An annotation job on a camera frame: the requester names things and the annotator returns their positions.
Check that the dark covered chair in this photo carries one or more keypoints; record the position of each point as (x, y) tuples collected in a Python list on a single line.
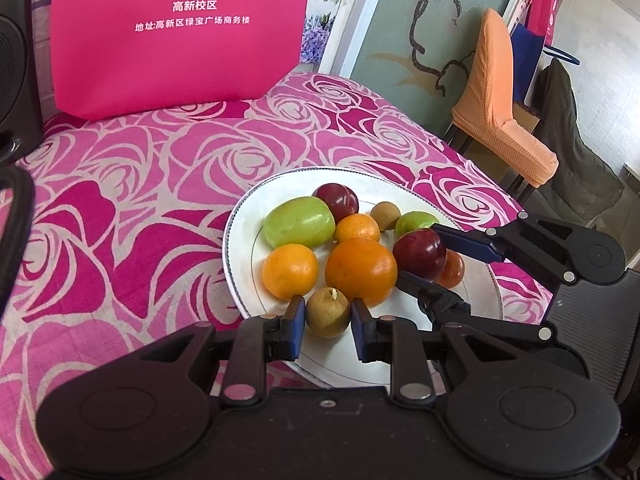
[(584, 185)]

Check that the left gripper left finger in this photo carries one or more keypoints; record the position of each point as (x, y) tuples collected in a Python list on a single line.
[(259, 341)]

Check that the small yellow-orange mandarin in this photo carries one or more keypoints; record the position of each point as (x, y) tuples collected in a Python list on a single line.
[(357, 226)]

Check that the pink tote bag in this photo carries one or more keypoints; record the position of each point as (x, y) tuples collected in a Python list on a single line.
[(118, 57)]

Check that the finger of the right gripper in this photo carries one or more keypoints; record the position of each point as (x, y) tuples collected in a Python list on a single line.
[(535, 245), (444, 307)]

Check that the orange covered chair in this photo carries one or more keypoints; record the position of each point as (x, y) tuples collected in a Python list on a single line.
[(485, 110)]

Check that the black speaker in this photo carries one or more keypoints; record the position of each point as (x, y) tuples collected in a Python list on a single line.
[(21, 123)]

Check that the elongated green apple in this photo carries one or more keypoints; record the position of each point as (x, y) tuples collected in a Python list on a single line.
[(304, 220)]

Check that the white ceramic plate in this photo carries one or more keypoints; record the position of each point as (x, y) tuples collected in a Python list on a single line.
[(327, 362)]

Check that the round green apple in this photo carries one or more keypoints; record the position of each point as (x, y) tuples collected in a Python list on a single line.
[(413, 220)]

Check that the large orange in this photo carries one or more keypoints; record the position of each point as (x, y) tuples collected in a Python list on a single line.
[(362, 269)]

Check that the dark red plum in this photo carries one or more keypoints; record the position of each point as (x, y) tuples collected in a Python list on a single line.
[(421, 252), (340, 199)]

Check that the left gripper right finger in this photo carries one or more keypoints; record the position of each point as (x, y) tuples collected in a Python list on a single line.
[(397, 342)]

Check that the yellow-orange citrus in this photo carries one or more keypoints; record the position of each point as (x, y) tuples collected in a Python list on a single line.
[(290, 270)]

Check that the pink rose tablecloth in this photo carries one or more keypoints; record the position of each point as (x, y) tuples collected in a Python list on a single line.
[(130, 213)]

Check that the hanging pink bag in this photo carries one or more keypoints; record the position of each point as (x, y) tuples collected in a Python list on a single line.
[(541, 18)]

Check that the blue shopping bag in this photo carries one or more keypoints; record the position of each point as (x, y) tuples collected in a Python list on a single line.
[(527, 49)]

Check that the brown kiwi fruit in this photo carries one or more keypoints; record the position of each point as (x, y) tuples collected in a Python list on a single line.
[(385, 214)]

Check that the small red apple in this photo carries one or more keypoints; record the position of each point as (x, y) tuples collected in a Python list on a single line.
[(453, 271)]

